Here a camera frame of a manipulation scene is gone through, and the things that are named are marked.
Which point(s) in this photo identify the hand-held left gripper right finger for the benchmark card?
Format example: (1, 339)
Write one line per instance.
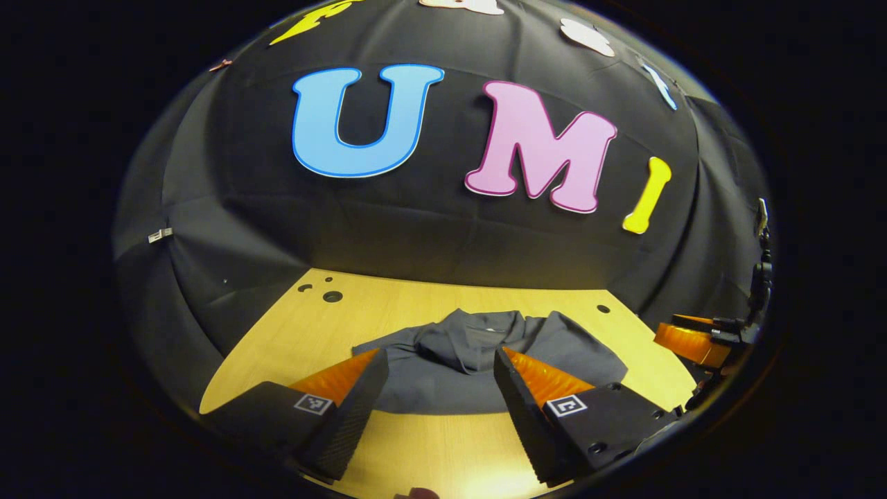
(527, 430)

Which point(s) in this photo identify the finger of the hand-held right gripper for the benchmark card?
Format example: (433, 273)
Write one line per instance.
(689, 345)
(714, 324)

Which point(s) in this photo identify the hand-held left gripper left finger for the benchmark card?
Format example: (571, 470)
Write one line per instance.
(352, 417)

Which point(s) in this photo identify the grey button shirt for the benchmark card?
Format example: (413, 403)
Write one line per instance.
(443, 388)

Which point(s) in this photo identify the black backdrop cloth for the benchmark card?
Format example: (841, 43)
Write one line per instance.
(416, 229)

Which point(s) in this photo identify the white clip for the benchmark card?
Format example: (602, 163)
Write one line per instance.
(160, 235)

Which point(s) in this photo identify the red clip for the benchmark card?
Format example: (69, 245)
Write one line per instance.
(221, 65)

